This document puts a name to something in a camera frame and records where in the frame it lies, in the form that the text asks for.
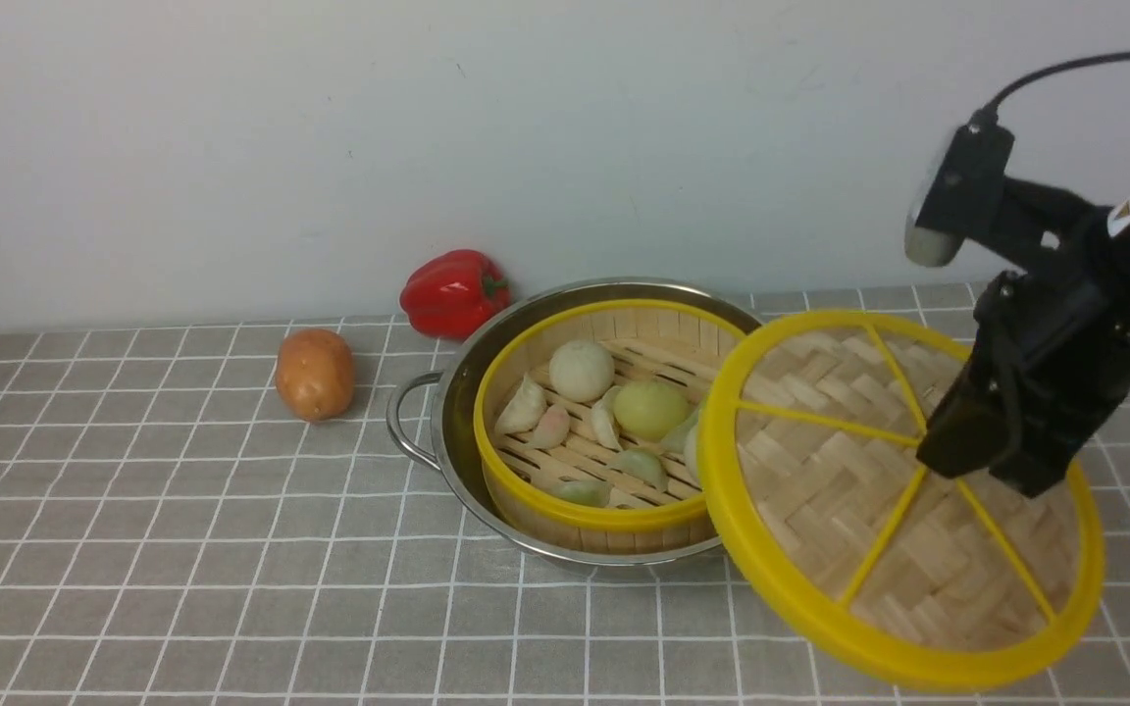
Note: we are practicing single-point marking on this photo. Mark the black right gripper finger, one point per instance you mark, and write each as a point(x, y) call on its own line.
point(974, 427)
point(1037, 450)

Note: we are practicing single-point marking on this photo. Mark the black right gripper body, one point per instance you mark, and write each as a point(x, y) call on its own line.
point(1052, 356)

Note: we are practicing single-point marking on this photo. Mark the woven bamboo steamer lid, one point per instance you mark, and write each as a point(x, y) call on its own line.
point(806, 450)

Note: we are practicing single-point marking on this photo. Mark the yellow-rimmed bamboo steamer basket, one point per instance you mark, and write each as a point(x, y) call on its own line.
point(654, 505)

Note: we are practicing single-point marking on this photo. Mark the stainless steel pot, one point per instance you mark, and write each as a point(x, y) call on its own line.
point(455, 453)

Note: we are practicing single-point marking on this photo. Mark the white round bun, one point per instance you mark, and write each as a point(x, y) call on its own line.
point(690, 453)
point(581, 370)

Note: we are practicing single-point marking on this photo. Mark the pale green dumpling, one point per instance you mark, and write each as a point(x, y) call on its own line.
point(676, 440)

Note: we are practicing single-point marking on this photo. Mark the yellow-green round bun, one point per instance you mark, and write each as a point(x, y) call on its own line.
point(650, 409)

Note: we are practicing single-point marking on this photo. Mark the white dumpling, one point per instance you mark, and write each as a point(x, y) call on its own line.
point(603, 420)
point(523, 410)

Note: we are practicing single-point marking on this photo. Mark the pink dumpling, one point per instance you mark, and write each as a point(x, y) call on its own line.
point(552, 428)

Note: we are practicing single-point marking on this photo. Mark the red bell pepper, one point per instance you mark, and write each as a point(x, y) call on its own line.
point(453, 295)

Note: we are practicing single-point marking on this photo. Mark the brown potato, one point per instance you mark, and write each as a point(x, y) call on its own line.
point(315, 376)

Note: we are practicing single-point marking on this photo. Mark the grey checked tablecloth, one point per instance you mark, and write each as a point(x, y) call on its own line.
point(169, 535)

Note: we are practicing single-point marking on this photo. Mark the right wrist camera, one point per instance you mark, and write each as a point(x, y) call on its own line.
point(961, 197)

